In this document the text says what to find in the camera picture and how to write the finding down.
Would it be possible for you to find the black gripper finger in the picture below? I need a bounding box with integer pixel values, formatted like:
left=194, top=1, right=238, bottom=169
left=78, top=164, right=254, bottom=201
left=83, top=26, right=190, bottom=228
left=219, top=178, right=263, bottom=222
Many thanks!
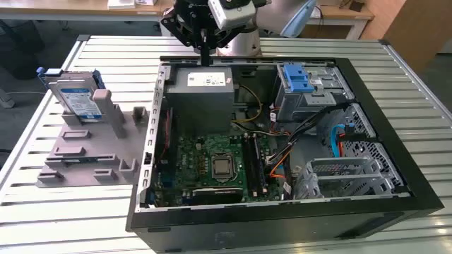
left=160, top=9, right=208, bottom=67
left=207, top=25, right=248, bottom=67

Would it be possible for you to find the metal disk bay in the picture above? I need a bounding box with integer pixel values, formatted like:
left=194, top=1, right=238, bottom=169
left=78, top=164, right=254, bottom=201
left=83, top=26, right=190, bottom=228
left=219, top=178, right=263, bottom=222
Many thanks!
left=306, top=157, right=406, bottom=199

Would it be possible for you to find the blue drive latch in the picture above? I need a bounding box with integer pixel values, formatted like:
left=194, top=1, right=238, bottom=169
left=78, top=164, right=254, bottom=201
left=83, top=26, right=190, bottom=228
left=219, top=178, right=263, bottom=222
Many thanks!
left=282, top=64, right=318, bottom=93

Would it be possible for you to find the yellow wire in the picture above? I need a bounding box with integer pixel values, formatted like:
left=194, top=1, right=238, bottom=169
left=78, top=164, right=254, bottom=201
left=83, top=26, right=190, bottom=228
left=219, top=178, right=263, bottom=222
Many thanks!
left=232, top=84, right=264, bottom=124

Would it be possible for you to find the wooden cabinet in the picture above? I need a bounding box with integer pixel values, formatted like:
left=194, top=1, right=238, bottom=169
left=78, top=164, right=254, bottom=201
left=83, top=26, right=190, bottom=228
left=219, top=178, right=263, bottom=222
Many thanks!
left=360, top=0, right=452, bottom=75

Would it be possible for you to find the hard disk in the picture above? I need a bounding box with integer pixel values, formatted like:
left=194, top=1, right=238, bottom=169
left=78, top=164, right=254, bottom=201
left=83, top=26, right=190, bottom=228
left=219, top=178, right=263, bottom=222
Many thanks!
left=36, top=67, right=106, bottom=124

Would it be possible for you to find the wooden desk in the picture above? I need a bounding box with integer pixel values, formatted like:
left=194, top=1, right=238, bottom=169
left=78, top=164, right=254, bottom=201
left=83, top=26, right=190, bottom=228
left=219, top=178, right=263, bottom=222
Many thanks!
left=0, top=0, right=376, bottom=40

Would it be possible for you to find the black cable bundle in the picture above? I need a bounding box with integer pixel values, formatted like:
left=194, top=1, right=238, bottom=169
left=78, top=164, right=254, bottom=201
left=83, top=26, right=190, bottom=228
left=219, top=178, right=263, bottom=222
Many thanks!
left=267, top=104, right=346, bottom=162

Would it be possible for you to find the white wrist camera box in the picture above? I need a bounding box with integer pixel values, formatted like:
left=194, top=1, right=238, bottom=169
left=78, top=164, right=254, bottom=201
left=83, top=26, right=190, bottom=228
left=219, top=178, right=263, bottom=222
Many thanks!
left=207, top=0, right=256, bottom=30

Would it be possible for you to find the green RAM stick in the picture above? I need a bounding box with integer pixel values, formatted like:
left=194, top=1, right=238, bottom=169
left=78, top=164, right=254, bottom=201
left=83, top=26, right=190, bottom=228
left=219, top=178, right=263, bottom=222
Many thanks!
left=62, top=157, right=99, bottom=164

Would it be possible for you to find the silver CPU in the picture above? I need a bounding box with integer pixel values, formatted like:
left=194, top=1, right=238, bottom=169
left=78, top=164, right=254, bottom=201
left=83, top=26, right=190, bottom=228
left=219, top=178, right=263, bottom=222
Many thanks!
left=214, top=158, right=234, bottom=177

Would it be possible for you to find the grey optical drive cage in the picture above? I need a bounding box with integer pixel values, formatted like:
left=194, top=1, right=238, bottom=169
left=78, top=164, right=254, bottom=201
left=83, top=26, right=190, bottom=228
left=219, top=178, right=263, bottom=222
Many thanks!
left=275, top=62, right=356, bottom=123

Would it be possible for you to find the black office chair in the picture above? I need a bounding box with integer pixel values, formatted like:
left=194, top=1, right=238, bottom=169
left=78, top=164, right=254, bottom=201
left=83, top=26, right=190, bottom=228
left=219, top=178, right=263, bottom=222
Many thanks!
left=0, top=20, right=46, bottom=80

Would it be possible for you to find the black RAM slot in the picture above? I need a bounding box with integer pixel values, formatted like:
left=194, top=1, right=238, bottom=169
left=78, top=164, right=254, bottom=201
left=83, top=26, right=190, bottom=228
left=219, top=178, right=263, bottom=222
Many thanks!
left=251, top=134, right=268, bottom=193
left=242, top=134, right=259, bottom=197

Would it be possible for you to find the grey parts rack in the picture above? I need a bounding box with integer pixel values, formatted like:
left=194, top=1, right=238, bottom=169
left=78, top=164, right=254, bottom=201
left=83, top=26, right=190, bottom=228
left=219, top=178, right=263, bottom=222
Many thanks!
left=36, top=89, right=151, bottom=188

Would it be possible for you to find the orange wire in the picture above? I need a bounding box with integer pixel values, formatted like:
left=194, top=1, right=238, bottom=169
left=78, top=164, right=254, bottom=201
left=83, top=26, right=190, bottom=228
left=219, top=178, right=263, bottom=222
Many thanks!
left=270, top=156, right=290, bottom=179

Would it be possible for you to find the grey power supply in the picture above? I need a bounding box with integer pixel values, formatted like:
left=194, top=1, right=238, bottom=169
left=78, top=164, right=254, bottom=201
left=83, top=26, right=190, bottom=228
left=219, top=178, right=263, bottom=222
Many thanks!
left=164, top=67, right=236, bottom=135

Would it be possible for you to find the black PC case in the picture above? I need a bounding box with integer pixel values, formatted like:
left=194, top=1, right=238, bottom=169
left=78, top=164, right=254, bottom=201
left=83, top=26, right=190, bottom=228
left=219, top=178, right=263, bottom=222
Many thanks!
left=126, top=55, right=446, bottom=254

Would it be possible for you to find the black graphics card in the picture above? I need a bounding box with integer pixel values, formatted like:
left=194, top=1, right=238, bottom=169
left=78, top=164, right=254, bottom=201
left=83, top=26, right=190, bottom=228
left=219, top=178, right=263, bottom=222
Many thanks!
left=190, top=186, right=244, bottom=204

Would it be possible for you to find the CPU socket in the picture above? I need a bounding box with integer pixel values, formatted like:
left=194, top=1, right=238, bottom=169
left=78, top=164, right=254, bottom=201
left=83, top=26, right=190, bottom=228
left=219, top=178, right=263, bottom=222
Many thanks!
left=211, top=152, right=238, bottom=184

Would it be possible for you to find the green motherboard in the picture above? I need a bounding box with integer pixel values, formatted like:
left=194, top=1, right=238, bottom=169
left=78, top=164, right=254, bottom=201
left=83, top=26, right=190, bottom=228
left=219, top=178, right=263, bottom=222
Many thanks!
left=155, top=133, right=283, bottom=206

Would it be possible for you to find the blue wire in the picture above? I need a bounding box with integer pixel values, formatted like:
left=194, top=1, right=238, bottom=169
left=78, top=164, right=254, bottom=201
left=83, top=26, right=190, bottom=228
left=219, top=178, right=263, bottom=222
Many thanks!
left=330, top=123, right=354, bottom=159

